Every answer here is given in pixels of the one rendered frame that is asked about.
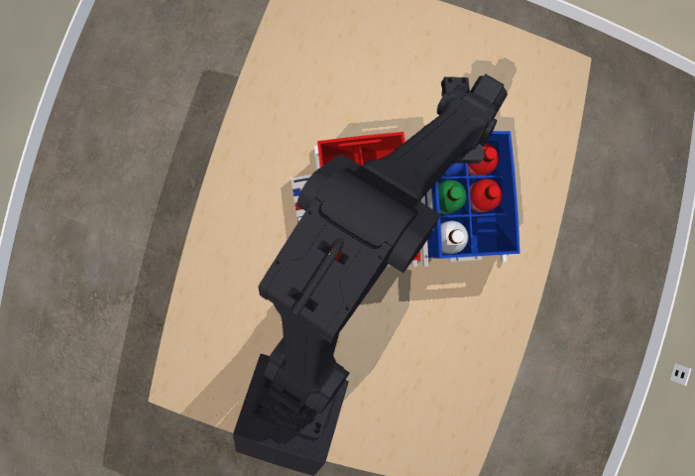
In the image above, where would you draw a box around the red bottle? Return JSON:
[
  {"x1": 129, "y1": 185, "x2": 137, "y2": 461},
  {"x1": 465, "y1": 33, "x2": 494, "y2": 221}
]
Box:
[
  {"x1": 467, "y1": 143, "x2": 499, "y2": 177},
  {"x1": 470, "y1": 178, "x2": 503, "y2": 213}
]

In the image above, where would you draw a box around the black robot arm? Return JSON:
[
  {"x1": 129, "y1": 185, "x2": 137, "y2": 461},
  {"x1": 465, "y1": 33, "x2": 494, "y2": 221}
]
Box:
[{"x1": 252, "y1": 74, "x2": 508, "y2": 439}]

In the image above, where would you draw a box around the blue plastic crate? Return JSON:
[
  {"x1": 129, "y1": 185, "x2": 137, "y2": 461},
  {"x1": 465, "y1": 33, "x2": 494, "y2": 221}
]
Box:
[{"x1": 425, "y1": 131, "x2": 520, "y2": 259}]

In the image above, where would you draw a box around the white paper pick list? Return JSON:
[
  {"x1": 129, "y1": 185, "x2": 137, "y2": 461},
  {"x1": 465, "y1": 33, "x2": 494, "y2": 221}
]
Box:
[{"x1": 290, "y1": 175, "x2": 311, "y2": 222}]

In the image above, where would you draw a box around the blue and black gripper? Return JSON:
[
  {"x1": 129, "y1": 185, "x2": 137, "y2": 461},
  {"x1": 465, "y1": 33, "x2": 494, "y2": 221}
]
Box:
[{"x1": 454, "y1": 144, "x2": 485, "y2": 164}]

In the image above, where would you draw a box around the red crate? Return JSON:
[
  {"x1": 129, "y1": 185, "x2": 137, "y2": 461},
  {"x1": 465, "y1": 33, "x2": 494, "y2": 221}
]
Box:
[{"x1": 317, "y1": 132, "x2": 405, "y2": 167}]

